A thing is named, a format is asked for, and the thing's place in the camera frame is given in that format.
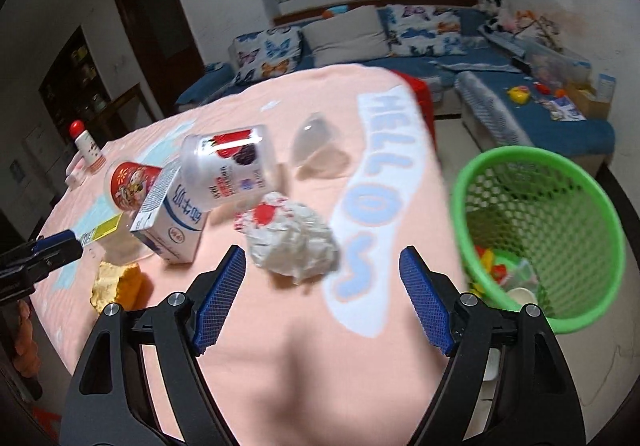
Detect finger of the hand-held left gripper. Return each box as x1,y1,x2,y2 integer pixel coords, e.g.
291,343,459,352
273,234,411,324
0,232,84,283

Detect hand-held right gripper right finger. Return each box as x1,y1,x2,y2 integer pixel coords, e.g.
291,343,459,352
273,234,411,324
398,246,586,446

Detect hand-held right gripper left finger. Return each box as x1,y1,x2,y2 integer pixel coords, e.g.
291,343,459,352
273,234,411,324
60,245,247,446

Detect white paper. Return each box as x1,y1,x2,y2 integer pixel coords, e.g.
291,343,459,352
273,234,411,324
235,191,342,284

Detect red printed paper cup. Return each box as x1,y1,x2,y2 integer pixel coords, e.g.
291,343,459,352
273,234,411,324
103,159,166,214

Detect clear plastic berry-label cup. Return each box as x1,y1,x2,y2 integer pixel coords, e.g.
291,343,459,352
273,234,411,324
180,123,278,214

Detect green plastic mesh basket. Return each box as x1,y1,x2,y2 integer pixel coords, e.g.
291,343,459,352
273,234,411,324
450,146,627,336

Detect person's left hand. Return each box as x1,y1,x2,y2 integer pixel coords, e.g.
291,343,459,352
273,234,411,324
12,300,45,379

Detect clear yellow-label plastic box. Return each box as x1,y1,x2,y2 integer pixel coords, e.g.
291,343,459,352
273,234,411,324
75,213,151,267

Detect yellow red snack wrapper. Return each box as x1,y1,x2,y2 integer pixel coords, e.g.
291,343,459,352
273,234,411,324
472,246,511,294

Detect small pink white box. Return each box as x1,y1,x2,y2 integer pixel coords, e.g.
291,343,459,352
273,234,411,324
64,153,89,188

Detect white blue milk carton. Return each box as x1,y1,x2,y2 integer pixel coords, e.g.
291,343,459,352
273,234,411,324
129,160,208,266

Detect white cup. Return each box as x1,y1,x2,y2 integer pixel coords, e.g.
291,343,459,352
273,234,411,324
507,286,539,312

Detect pink printed blanket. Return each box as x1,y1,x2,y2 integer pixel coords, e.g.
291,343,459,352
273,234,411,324
37,64,471,446

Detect white bottle with red cap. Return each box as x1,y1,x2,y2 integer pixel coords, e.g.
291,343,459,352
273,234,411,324
70,119,104,173

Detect dark display cabinet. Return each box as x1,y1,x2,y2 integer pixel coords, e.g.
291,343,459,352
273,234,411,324
37,26,108,147

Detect grey patterned sofa cover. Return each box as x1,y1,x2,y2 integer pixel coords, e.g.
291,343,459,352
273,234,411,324
455,71,536,147

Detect red plastic stool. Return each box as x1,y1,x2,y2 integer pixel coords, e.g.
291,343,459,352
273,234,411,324
387,69,436,127

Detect blue sectional sofa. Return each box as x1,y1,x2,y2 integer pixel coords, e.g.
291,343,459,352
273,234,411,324
175,1,616,167

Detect printed booklet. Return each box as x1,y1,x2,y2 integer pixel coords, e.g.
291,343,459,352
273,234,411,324
542,96,588,122

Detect dark wooden door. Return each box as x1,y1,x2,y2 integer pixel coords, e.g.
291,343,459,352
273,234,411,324
112,0,206,119

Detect butterfly print pillow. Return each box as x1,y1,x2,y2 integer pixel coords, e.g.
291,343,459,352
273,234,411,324
232,26,303,84
385,4,473,58

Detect cardboard box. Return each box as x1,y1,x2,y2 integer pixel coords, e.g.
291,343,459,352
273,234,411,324
565,81,613,119

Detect clear plastic storage box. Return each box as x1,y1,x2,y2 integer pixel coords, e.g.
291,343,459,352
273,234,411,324
520,39,593,87

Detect grey pillow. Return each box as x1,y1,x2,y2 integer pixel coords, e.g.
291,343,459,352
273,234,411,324
301,6,392,67

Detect plush toys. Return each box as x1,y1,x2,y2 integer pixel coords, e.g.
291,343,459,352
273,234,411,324
477,0,518,34

